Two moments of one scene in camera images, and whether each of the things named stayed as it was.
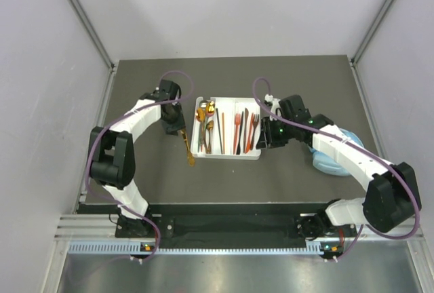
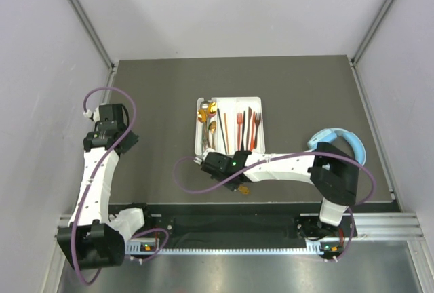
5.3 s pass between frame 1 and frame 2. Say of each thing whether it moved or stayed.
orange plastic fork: moved
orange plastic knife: moved
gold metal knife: moved
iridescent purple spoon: stayed
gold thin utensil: stayed
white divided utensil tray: stayed
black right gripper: moved
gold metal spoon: moved
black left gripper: moved
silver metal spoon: stayed
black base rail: stayed
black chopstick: moved
